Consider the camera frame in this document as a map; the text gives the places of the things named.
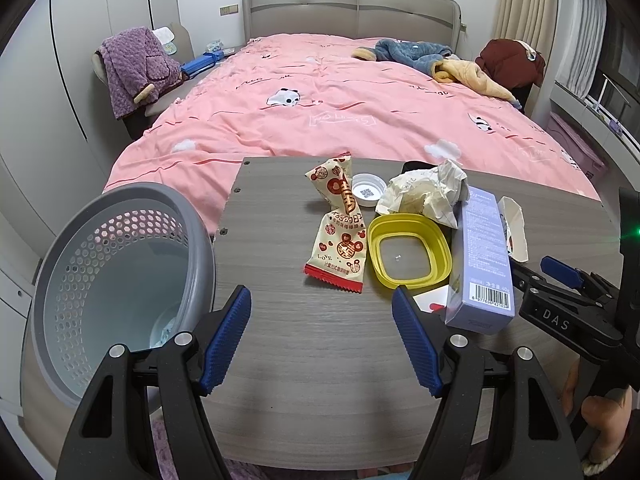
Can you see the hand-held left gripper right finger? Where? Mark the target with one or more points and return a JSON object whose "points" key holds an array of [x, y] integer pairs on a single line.
{"points": [[415, 340]]}

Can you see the beige curtain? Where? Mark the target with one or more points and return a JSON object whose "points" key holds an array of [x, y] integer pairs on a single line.
{"points": [[530, 5]]}

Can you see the purple fleece robe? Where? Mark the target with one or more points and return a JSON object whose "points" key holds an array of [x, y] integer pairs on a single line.
{"points": [[130, 70]]}

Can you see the white metal rack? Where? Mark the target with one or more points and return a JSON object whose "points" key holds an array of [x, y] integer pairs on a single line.
{"points": [[607, 105]]}

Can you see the purple storage box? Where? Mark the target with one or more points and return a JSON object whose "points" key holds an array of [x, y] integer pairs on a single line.
{"points": [[575, 140]]}

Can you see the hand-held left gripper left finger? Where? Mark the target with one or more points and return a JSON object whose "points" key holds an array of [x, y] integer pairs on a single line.
{"points": [[227, 340]]}

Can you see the white bottle cap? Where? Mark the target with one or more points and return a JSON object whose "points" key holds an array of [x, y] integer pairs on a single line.
{"points": [[368, 192]]}

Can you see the person's right hand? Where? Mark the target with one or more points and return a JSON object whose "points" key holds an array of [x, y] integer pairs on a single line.
{"points": [[610, 420]]}

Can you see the light purple carton box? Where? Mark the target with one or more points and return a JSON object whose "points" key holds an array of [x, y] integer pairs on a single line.
{"points": [[480, 260]]}

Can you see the white wardrobe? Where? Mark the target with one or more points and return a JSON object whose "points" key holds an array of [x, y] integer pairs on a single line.
{"points": [[100, 10]]}

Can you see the grey padded bed headboard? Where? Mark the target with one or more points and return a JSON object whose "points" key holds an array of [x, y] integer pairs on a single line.
{"points": [[350, 10]]}

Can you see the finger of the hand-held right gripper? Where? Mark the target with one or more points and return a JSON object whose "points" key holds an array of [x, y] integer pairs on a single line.
{"points": [[560, 270], [520, 276]]}

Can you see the grey perforated plastic basket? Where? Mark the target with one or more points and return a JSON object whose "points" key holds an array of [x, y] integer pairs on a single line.
{"points": [[125, 260]]}

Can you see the white card with red mark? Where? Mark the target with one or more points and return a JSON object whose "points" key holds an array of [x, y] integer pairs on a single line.
{"points": [[429, 300]]}

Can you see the white patterned cloth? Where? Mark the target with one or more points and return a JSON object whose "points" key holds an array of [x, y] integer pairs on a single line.
{"points": [[165, 40]]}

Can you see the blue fleece pajamas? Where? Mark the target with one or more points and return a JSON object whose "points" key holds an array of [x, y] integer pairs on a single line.
{"points": [[410, 52]]}

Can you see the grey sheer curtain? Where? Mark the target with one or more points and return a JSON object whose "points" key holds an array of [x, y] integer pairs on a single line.
{"points": [[582, 30]]}

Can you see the wall socket plate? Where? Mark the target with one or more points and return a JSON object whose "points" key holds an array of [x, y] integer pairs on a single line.
{"points": [[229, 9]]}

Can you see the yellow fleece garment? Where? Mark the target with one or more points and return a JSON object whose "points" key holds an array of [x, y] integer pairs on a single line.
{"points": [[470, 77]]}

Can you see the yellow plastic container lid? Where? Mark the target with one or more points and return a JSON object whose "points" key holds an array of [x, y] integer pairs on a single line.
{"points": [[431, 231]]}

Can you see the cream and red snack packet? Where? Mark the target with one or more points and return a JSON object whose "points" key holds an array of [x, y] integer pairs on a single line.
{"points": [[340, 245]]}

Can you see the white paper wrapper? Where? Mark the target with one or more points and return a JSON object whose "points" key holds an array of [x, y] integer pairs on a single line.
{"points": [[420, 195]]}

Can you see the dark red jacket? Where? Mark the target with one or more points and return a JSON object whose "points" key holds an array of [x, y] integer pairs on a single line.
{"points": [[505, 60]]}

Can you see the long blue box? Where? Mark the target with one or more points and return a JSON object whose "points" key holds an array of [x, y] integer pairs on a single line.
{"points": [[200, 64]]}

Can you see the grey upholstered chair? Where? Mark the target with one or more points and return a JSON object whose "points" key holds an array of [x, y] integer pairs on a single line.
{"points": [[172, 95]]}

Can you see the small patterned packet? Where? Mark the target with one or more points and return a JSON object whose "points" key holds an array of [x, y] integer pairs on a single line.
{"points": [[214, 46]]}

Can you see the bed with pink duvet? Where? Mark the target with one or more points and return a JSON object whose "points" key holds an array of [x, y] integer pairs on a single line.
{"points": [[325, 125]]}

